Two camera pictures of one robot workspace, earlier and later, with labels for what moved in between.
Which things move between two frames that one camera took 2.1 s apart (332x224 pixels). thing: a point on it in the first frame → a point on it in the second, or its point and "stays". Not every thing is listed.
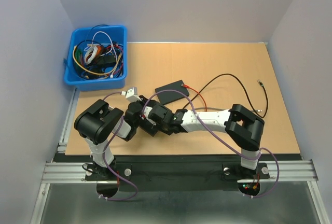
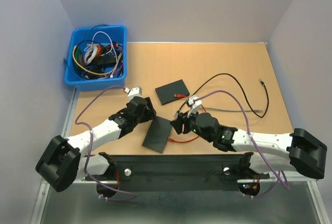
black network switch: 167,96 stays
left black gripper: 141,102 stays
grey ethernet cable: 258,110 stays
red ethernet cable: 185,85 → 169,139
